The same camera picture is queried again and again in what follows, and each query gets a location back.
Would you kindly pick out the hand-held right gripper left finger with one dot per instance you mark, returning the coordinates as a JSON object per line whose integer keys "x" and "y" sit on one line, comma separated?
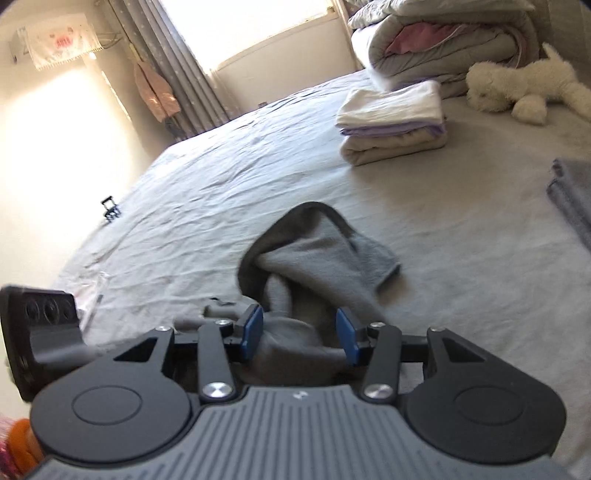
{"x": 251, "y": 332}

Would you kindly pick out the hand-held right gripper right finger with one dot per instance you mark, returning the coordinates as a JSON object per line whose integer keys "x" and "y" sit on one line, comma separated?
{"x": 348, "y": 337}

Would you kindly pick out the grey frilled-collar sweater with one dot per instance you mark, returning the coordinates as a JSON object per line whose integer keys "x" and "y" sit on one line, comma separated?
{"x": 314, "y": 272}

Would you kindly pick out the orange cloth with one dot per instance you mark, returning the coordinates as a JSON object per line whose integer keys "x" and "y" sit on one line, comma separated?
{"x": 25, "y": 443}

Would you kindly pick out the small black stand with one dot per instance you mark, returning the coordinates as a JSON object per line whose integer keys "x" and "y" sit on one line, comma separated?
{"x": 111, "y": 210}

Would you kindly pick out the bed with grey sheet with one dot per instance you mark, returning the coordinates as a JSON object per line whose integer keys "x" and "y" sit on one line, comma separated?
{"x": 231, "y": 175}

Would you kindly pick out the purple folded towel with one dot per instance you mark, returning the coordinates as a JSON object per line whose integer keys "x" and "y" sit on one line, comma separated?
{"x": 415, "y": 130}

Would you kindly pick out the white folded towel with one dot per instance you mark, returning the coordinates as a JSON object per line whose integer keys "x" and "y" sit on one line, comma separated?
{"x": 392, "y": 104}

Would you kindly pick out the pink hanging jacket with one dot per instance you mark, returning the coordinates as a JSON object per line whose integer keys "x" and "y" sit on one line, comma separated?
{"x": 154, "y": 90}

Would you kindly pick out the grey folded cloth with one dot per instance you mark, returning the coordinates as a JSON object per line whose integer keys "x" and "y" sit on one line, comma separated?
{"x": 572, "y": 198}

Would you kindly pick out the grey star-print curtain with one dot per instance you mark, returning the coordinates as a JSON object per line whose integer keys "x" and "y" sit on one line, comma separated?
{"x": 184, "y": 60}

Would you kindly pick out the folded grey pink duvet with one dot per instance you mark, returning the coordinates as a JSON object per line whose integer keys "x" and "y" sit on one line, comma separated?
{"x": 438, "y": 50}

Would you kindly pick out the covered air conditioner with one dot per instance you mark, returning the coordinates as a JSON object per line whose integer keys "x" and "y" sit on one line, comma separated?
{"x": 60, "y": 41}

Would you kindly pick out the white plush toy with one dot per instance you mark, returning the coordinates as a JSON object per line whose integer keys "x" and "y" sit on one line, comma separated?
{"x": 521, "y": 81}

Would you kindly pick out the window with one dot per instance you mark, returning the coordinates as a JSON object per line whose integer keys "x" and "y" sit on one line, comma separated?
{"x": 258, "y": 23}

